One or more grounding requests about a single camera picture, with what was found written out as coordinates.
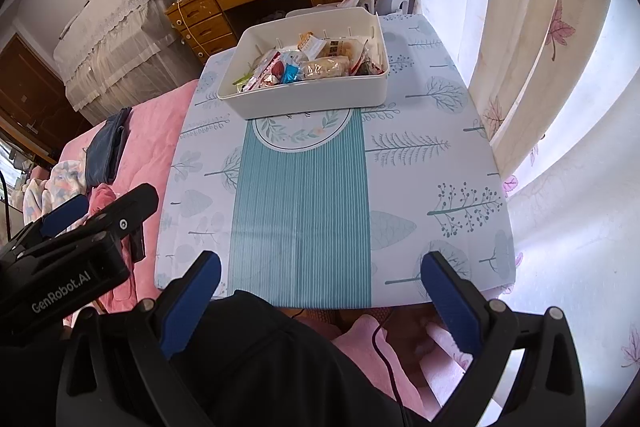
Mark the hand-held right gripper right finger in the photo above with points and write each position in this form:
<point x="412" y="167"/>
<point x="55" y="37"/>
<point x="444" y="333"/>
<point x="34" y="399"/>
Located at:
<point x="450" y="297"/>

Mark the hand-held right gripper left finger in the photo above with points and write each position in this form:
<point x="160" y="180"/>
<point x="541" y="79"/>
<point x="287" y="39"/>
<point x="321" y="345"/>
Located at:
<point x="192" y="297"/>

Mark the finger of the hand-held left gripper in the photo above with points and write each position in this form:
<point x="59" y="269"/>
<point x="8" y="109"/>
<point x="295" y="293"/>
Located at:
<point x="132" y="207"/>
<point x="65" y="214"/>

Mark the green pastry packet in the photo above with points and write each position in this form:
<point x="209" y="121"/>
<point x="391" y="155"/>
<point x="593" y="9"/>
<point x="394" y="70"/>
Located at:
<point x="242" y="80"/>

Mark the red cookie packet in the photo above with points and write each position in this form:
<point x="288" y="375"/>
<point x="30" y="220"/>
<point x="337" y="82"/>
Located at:
<point x="262" y="72"/>

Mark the blue candy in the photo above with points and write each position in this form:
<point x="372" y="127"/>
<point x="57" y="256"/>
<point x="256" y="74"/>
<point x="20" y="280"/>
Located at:
<point x="290" y="73"/>

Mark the white plastic bin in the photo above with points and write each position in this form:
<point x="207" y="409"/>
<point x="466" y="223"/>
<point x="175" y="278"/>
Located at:
<point x="310" y="99"/>

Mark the clear round biscuit packet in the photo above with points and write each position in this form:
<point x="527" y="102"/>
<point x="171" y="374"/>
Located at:
<point x="325" y="67"/>

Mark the pink garment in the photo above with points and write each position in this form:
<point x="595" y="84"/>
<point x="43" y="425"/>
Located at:
<point x="102" y="197"/>

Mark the floral printed blanket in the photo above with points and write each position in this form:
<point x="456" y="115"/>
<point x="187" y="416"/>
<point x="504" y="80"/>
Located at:
<point x="55" y="182"/>

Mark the navy cloth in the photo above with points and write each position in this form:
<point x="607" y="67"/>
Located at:
<point x="107" y="147"/>

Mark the pink blanket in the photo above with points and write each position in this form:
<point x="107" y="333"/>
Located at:
<point x="150" y="132"/>

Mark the person's pink pants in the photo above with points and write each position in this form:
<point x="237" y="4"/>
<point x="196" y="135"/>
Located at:
<point x="365" y="337"/>

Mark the person's black clothing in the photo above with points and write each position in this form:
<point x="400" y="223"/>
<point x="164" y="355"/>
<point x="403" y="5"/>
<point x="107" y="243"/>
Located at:
<point x="280" y="357"/>

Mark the brown wooden door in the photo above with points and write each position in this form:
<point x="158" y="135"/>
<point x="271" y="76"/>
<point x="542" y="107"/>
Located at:
<point x="30" y="92"/>

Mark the tree print tablecloth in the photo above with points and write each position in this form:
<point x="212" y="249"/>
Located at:
<point x="300" y="207"/>

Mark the white lace furniture cover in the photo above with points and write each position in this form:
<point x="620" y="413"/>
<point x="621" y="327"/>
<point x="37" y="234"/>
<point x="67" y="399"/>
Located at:
<point x="115" y="32"/>

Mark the white and orange snack packet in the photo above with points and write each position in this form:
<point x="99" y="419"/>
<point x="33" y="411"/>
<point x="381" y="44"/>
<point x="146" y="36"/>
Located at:
<point x="310" y="46"/>

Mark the white floral curtain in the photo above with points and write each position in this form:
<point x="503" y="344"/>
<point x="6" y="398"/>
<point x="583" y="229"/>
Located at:
<point x="525" y="57"/>

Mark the orange snack ball packet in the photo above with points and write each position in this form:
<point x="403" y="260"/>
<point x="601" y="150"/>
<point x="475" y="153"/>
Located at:
<point x="342" y="47"/>

